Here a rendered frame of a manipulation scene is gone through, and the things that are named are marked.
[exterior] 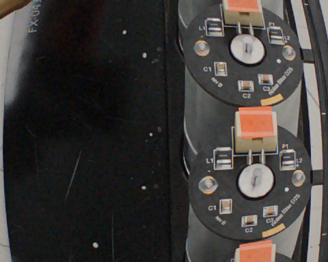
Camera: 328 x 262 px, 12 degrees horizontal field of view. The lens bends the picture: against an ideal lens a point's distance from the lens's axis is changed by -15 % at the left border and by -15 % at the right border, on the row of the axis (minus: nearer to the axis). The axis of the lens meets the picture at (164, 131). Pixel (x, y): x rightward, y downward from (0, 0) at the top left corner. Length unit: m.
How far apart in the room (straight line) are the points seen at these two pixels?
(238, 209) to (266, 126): 0.02
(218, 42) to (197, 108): 0.01
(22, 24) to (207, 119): 0.08
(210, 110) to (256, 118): 0.02
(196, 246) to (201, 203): 0.02
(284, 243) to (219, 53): 0.04
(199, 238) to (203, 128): 0.03
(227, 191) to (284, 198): 0.01
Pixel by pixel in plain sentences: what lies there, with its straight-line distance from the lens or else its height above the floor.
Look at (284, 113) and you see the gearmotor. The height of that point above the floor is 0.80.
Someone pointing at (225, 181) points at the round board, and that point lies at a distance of 0.32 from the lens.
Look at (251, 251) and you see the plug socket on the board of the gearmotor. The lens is 0.30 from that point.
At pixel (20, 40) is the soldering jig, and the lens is 0.39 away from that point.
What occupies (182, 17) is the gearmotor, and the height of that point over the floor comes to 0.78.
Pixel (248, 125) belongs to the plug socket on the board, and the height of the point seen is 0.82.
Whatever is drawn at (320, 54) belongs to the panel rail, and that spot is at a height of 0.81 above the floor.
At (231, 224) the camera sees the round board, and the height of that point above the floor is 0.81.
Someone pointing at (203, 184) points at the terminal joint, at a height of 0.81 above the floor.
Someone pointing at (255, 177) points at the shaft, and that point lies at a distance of 0.31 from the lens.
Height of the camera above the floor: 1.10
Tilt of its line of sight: 62 degrees down
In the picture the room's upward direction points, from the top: straight up
